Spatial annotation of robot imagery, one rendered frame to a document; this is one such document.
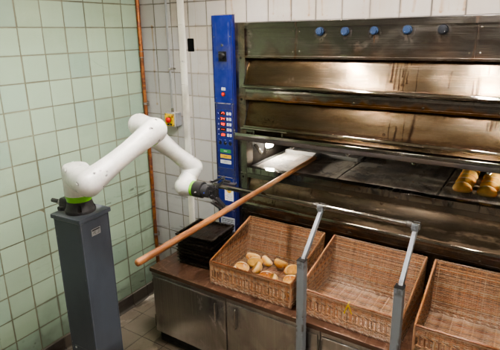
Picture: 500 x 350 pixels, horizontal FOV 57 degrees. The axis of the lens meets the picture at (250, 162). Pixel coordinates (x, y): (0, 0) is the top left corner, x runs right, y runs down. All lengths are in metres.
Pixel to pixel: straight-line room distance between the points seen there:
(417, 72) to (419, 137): 0.33
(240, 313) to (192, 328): 0.45
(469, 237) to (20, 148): 2.52
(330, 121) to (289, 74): 0.38
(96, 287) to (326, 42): 1.79
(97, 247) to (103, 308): 0.35
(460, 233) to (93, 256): 1.89
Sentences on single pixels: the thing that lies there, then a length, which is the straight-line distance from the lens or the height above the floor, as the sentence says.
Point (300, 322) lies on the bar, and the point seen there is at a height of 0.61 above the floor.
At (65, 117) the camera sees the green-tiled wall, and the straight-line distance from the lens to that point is 3.09.
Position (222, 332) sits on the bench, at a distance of 2.95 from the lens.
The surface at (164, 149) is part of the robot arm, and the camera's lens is 2.52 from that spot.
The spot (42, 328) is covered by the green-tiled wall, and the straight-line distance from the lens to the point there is 3.38.
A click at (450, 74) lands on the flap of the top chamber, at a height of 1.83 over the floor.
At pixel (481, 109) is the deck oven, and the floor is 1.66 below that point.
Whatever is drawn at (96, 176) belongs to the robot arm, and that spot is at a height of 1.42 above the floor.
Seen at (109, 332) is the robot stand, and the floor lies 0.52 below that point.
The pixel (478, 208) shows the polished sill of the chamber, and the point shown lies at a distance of 2.59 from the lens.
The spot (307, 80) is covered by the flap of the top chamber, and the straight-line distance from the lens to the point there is 2.71.
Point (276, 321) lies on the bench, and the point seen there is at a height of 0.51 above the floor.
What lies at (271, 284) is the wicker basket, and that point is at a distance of 2.62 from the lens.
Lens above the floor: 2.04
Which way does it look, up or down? 16 degrees down
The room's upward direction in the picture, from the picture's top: 1 degrees counter-clockwise
